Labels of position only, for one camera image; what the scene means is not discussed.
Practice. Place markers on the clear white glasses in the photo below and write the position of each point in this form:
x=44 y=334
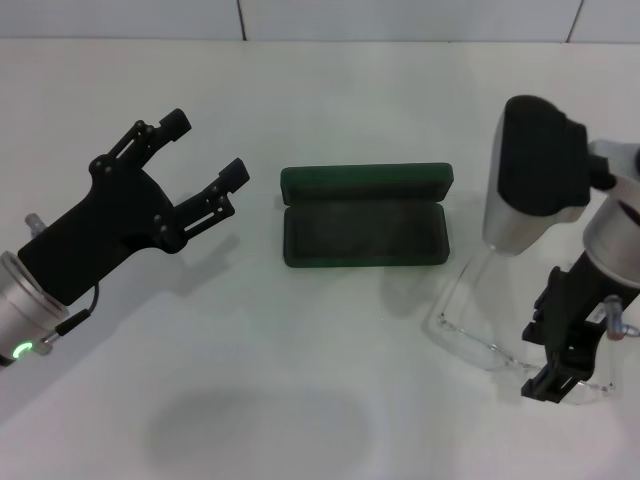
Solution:
x=475 y=350

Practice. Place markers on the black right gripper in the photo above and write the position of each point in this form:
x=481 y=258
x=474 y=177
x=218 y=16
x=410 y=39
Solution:
x=585 y=295

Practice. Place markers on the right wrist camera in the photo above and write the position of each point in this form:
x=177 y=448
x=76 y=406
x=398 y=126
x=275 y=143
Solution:
x=540 y=165

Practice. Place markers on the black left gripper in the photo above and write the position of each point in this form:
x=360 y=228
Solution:
x=100 y=230

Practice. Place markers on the green glasses case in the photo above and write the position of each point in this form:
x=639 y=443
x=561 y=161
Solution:
x=365 y=235

